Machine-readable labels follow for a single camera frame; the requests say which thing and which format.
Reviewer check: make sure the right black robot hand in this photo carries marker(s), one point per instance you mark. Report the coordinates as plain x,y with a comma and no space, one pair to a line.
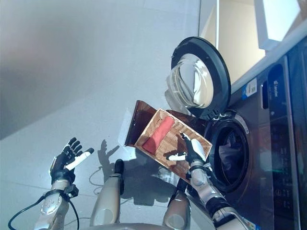
195,153

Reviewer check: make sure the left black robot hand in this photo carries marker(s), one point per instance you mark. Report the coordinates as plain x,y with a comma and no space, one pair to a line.
62,167

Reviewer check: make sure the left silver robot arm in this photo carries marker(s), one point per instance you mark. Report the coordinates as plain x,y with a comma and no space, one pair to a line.
51,208

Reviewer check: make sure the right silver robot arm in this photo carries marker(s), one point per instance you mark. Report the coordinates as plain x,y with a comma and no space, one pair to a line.
206,189

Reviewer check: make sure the dark grey washing machine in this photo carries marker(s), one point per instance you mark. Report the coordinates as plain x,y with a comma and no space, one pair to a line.
259,143

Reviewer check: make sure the round glass washing machine door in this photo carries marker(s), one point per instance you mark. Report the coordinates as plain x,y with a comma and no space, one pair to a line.
194,83

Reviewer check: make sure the rolled coral red cloth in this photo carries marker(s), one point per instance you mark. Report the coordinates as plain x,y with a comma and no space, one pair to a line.
159,134

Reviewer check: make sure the rectangular wicker basket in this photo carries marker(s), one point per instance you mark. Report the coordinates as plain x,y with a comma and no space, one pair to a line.
153,127

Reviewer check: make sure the left silver robot leg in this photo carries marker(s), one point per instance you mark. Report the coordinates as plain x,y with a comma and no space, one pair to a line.
108,201

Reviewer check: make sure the silver robot leg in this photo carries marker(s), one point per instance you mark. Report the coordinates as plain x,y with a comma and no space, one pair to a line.
108,201
177,208

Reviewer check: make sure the right silver robot leg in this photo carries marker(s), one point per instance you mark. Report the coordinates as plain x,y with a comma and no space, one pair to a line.
177,208

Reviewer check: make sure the brown translucent acrylic stool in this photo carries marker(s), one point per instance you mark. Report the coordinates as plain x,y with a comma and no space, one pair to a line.
138,119

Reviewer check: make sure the small blue sticker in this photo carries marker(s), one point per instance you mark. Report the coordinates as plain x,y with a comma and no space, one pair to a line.
249,88

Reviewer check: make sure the large blue energy label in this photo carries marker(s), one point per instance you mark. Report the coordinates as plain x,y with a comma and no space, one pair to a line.
249,224

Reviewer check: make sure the silver robot torso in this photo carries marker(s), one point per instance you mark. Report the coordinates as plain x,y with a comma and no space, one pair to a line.
144,227

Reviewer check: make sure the dark grey dryer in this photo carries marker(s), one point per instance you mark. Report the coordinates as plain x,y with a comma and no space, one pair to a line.
299,119

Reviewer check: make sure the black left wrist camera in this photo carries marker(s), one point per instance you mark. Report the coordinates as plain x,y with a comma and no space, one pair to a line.
72,191

